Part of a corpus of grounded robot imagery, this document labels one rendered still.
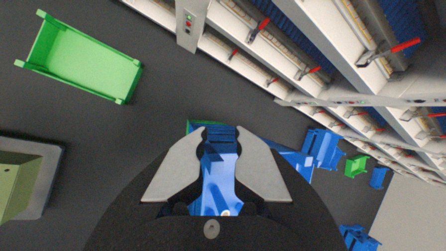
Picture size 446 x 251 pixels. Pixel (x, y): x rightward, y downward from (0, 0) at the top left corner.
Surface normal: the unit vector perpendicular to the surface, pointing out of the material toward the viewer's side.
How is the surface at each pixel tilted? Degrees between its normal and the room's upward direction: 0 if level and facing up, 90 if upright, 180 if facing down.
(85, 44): 0
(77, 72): 0
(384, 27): 17
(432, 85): 90
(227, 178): 0
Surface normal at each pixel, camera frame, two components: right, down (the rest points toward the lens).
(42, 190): 0.34, 0.15
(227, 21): 0.22, 0.41
